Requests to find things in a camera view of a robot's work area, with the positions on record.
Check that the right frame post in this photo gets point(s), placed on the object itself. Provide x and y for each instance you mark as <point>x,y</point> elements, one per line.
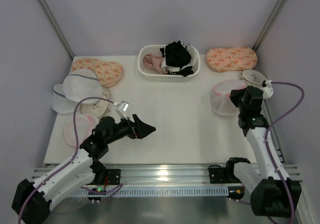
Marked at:
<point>272,17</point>

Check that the beige-trimmed laundry bag right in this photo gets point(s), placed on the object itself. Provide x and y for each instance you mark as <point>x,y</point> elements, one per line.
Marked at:
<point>253,77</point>

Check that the aluminium mounting rail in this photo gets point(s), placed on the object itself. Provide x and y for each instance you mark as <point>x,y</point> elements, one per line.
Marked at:
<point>162,175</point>

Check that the pink-trimmed mesh laundry bag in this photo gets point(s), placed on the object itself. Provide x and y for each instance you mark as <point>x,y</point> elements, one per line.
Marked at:
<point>220,97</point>

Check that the floral pad right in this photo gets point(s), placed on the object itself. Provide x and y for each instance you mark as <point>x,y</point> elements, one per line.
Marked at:
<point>225,59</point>

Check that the white slotted cable duct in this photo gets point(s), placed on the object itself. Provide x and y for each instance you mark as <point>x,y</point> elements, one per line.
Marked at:
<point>159,191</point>

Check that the beige laundry bag left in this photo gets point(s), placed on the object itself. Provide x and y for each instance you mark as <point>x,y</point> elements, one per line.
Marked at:
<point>99,109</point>

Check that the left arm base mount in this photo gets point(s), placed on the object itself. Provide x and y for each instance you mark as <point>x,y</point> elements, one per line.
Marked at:
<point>107,177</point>

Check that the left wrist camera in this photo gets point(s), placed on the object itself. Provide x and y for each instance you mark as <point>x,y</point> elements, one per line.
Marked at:
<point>121,108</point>

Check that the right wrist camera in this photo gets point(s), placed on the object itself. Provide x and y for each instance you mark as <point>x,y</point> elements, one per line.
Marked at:
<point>267,88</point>

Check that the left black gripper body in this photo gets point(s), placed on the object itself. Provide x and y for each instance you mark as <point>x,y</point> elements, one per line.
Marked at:
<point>135,129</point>

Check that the white plastic basket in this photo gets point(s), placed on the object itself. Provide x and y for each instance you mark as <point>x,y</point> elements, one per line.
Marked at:
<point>152,75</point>

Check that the floral pad left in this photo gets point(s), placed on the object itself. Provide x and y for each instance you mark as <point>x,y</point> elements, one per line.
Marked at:
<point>108,73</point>

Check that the blue-trimmed mesh bag lower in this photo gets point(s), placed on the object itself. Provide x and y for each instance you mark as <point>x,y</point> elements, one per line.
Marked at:
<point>60,104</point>

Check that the black bra in basket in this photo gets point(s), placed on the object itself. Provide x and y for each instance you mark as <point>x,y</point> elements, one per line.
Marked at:
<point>178,56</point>

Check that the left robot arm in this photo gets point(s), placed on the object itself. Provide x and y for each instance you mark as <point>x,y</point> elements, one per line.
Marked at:
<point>34,200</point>

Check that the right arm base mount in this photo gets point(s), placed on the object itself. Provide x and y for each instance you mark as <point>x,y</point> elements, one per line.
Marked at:
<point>219,175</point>

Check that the left frame post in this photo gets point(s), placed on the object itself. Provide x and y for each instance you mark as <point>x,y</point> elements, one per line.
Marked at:
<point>56,27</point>

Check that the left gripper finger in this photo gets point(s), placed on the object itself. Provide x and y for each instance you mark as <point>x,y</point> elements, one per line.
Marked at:
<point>144,130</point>
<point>137,122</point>

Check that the blue-trimmed mesh bag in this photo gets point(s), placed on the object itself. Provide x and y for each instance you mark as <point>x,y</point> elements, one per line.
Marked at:
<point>60,104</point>
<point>80,84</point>

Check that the floral pad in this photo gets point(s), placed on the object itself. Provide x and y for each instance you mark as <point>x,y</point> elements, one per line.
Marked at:
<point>108,73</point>
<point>225,59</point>

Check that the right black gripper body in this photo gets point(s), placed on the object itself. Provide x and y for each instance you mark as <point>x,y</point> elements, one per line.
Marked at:
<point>238,97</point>

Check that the frame post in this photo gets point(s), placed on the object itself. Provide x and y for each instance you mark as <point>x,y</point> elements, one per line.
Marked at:
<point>272,17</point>
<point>56,27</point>

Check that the pink bra in basket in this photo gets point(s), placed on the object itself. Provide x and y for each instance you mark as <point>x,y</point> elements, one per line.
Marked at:
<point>154,62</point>

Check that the blue-trimmed mesh bag top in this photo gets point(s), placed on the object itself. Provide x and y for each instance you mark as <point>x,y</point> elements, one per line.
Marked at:
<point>80,84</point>

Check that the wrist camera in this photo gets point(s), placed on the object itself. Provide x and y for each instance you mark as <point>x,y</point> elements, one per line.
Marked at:
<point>267,88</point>
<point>121,108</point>

